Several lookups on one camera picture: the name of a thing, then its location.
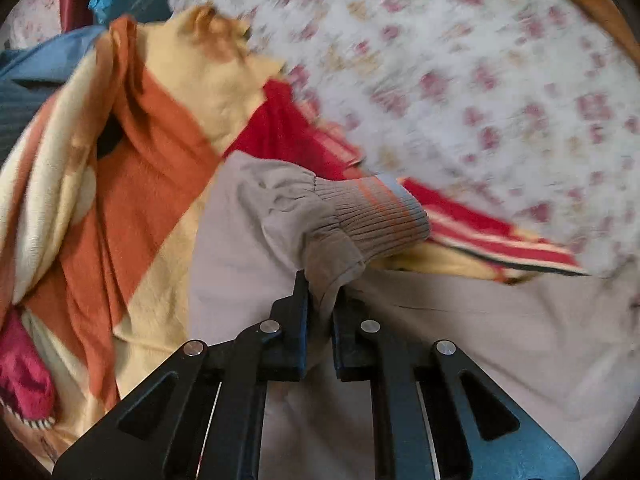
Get beige zip jacket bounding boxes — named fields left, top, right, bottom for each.
left=189, top=152, right=639, bottom=479

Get blue grey clothes pile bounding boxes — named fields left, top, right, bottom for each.
left=0, top=25, right=106, bottom=164

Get orange red yellow blanket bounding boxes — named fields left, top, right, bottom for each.
left=1, top=6, right=580, bottom=470

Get floral quilt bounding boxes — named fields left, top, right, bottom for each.
left=169, top=0, right=639, bottom=274

